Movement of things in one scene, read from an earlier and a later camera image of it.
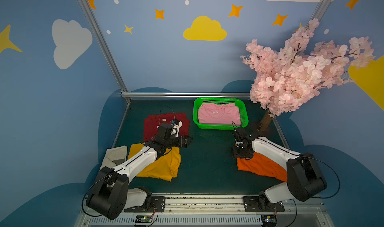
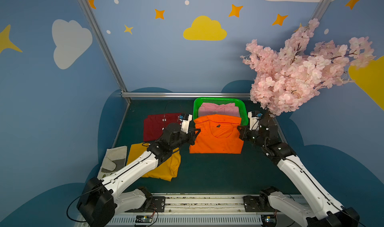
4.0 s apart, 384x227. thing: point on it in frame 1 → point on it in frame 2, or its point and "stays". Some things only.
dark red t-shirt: (151, 123) stays
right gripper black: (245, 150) → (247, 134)
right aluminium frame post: (323, 4) stays
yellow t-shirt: (165, 167) stays
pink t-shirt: (227, 114) stays
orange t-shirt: (260, 165) → (219, 134)
